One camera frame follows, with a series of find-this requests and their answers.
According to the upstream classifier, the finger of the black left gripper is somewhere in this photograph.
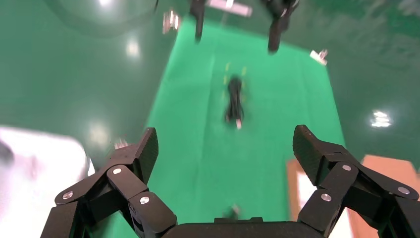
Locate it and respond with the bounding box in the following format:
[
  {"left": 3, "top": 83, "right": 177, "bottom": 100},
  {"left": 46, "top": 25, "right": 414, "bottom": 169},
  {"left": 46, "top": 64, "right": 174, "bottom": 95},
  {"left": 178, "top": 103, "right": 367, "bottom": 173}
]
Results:
[
  {"left": 261, "top": 0, "right": 300, "bottom": 55},
  {"left": 189, "top": 0, "right": 208, "bottom": 44}
]

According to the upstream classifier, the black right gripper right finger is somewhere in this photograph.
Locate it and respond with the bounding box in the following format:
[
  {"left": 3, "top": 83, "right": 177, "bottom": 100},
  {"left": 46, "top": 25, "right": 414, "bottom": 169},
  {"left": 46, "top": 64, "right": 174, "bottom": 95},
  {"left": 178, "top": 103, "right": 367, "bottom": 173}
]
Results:
[{"left": 292, "top": 124, "right": 420, "bottom": 238}]

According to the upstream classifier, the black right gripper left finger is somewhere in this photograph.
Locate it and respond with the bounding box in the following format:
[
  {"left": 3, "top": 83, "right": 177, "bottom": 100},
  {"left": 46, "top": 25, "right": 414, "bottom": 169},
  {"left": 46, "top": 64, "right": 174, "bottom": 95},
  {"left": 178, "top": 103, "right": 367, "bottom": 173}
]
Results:
[{"left": 40, "top": 127, "right": 178, "bottom": 238}]

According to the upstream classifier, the black data cable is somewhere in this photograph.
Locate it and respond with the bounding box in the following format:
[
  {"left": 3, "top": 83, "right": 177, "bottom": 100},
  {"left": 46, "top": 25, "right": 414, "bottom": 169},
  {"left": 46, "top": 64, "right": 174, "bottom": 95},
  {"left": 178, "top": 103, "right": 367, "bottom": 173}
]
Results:
[{"left": 224, "top": 74, "right": 246, "bottom": 130}]

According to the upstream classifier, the black wired computer mouse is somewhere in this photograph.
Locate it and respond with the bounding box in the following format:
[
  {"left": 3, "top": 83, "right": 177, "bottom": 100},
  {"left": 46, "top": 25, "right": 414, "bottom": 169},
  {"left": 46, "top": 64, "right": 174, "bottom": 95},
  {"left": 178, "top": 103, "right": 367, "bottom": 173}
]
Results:
[{"left": 223, "top": 204, "right": 242, "bottom": 220}]

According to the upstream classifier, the white robot base body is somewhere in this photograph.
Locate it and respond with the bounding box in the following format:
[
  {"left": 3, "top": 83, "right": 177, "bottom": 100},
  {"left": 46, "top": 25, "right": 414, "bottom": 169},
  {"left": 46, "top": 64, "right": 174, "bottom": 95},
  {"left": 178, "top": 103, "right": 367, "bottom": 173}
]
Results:
[{"left": 0, "top": 126, "right": 96, "bottom": 238}]

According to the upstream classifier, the brown cardboard box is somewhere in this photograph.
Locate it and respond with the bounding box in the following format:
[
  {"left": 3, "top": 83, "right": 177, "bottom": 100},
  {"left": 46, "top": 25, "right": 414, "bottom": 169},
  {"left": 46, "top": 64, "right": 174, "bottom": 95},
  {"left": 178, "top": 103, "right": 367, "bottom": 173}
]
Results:
[{"left": 286, "top": 154, "right": 420, "bottom": 238}]

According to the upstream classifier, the silver metal table clamp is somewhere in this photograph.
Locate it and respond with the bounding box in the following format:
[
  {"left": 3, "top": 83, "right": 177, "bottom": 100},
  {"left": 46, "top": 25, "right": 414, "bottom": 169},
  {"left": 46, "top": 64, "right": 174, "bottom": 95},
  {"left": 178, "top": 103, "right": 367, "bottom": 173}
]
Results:
[
  {"left": 162, "top": 9, "right": 180, "bottom": 35},
  {"left": 310, "top": 49, "right": 329, "bottom": 65}
]

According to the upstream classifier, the green table cloth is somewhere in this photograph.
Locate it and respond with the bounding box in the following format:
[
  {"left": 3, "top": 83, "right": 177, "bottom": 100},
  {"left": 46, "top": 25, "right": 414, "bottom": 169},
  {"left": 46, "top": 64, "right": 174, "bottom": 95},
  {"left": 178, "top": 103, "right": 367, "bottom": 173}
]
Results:
[{"left": 88, "top": 14, "right": 347, "bottom": 238}]

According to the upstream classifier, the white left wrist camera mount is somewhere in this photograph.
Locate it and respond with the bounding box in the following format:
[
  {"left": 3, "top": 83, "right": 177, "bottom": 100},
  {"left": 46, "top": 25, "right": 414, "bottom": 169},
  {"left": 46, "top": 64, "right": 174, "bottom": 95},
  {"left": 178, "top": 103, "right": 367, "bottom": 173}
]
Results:
[{"left": 207, "top": 0, "right": 253, "bottom": 18}]

